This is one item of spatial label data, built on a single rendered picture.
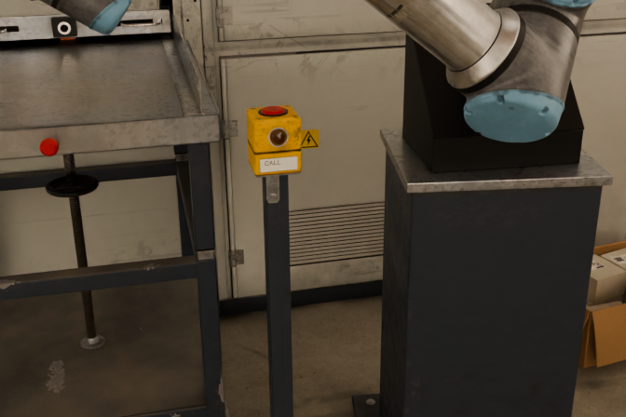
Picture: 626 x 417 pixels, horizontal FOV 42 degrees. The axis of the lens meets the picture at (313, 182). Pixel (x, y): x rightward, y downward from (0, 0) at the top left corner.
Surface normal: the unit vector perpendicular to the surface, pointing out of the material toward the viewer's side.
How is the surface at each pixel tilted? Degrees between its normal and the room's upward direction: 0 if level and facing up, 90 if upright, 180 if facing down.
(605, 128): 90
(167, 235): 90
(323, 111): 90
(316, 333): 0
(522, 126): 133
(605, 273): 0
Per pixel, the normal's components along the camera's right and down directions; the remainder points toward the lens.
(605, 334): 0.33, 0.03
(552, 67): 0.56, -0.18
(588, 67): 0.22, 0.36
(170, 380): -0.01, -0.93
